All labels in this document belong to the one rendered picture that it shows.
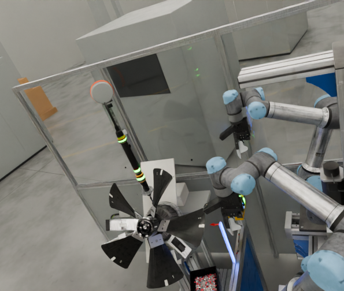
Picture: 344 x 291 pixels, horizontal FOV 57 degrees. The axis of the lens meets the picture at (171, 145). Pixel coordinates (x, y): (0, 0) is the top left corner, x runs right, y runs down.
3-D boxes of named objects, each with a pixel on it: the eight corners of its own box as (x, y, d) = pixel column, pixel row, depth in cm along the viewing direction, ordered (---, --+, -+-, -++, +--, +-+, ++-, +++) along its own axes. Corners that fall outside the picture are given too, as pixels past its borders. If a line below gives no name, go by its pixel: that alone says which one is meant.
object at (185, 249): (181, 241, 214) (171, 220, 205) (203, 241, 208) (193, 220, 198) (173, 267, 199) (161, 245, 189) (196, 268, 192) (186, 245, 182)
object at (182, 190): (172, 193, 267) (167, 183, 262) (189, 191, 260) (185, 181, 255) (166, 207, 254) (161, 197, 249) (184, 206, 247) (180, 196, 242)
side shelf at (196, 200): (170, 195, 270) (169, 193, 268) (211, 193, 255) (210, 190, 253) (162, 216, 251) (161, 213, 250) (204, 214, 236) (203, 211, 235)
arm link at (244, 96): (267, 107, 151) (244, 113, 153) (263, 97, 160) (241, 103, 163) (264, 92, 147) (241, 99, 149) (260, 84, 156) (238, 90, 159)
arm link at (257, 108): (352, 138, 144) (246, 123, 144) (343, 127, 153) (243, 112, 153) (363, 116, 138) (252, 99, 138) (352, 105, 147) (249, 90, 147)
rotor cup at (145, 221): (141, 217, 202) (130, 220, 190) (160, 209, 197) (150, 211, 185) (148, 239, 198) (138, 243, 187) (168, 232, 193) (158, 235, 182)
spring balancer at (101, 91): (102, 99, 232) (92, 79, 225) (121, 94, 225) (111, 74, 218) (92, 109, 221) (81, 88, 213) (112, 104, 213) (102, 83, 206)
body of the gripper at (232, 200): (243, 219, 127) (236, 197, 121) (222, 220, 131) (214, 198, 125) (244, 206, 133) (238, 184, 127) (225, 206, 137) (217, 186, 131)
